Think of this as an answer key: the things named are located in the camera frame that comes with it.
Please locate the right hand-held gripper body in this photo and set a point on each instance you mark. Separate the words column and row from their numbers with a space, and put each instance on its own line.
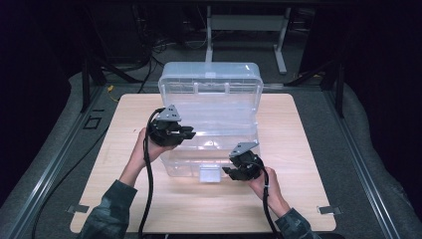
column 247, row 161

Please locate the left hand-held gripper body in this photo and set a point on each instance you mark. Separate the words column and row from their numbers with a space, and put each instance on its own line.
column 166, row 129

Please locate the clear plastic storage box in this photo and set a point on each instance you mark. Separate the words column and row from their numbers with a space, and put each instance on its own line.
column 219, row 99

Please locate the person's left hand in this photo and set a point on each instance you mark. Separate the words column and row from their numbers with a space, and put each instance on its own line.
column 141, row 149

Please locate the person's right hand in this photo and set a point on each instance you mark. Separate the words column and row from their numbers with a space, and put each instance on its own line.
column 270, row 187

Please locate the black stand leg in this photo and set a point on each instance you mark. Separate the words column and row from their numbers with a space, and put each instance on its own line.
column 85, row 83
column 339, row 89

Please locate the grey tape strip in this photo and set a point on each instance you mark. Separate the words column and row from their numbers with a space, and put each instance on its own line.
column 329, row 210
column 78, row 208

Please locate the grey metal floor rail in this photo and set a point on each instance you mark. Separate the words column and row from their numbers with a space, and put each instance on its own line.
column 361, row 166
column 49, row 172

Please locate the white metal table frame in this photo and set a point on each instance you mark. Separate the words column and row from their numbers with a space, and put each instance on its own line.
column 245, row 23

